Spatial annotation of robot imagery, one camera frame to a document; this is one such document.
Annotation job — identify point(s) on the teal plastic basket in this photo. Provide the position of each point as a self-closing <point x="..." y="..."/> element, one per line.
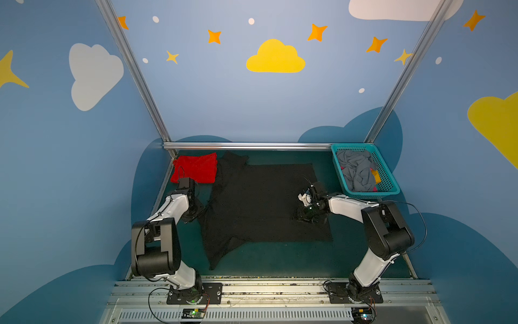
<point x="388" y="186"/>

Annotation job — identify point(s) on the left green circuit board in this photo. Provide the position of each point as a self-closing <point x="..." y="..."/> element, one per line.
<point x="194" y="314"/>

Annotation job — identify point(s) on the grey t shirt in basket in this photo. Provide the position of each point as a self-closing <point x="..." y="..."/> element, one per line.
<point x="356" y="168"/>

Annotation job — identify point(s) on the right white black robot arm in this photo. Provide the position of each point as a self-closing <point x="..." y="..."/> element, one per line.
<point x="386" y="231"/>

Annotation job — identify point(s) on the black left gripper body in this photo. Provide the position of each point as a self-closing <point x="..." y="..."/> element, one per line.
<point x="194" y="208"/>

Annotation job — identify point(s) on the right green circuit board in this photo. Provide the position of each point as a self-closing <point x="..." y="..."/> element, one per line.
<point x="363" y="316"/>

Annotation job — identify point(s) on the horizontal aluminium frame rail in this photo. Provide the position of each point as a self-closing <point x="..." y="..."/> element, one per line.
<point x="247" y="146"/>

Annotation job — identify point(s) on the right aluminium corner post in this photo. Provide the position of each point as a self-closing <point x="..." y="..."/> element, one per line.
<point x="427" y="38"/>

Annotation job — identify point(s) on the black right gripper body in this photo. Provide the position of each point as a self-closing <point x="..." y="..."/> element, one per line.
<point x="309" y="208"/>

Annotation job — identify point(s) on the left aluminium corner post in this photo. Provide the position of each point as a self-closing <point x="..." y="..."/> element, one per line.
<point x="109" y="15"/>

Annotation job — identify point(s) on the left side floor rail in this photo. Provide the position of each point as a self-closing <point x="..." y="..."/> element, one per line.
<point x="148" y="187"/>

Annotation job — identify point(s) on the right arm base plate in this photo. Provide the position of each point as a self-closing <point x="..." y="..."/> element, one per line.
<point x="344" y="292"/>

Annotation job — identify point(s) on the black printed t shirt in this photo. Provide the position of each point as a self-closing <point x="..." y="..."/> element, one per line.
<point x="257" y="203"/>

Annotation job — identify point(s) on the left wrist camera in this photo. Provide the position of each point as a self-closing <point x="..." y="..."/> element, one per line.
<point x="186" y="186"/>

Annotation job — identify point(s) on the aluminium corner post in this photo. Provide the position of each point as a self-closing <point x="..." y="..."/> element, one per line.
<point x="427" y="38"/>
<point x="109" y="15"/>

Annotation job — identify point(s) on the red folded t shirt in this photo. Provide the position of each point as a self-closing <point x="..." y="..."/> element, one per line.
<point x="202" y="169"/>

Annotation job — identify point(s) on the green circuit board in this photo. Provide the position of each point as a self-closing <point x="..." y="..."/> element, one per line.
<point x="363" y="316"/>
<point x="194" y="314"/>

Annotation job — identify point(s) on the yellow garment in basket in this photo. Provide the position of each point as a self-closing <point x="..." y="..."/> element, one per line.
<point x="376" y="176"/>

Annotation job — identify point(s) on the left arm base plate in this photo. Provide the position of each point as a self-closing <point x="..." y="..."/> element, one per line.
<point x="210" y="292"/>

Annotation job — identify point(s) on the right side floor rail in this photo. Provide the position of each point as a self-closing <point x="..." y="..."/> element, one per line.
<point x="410" y="267"/>

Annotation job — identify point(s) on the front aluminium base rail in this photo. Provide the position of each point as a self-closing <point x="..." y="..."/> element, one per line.
<point x="274" y="300"/>

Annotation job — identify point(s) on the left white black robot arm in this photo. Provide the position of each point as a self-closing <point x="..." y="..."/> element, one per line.
<point x="156" y="252"/>

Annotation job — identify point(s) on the floor rail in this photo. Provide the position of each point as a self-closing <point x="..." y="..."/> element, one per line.
<point x="148" y="187"/>
<point x="410" y="267"/>

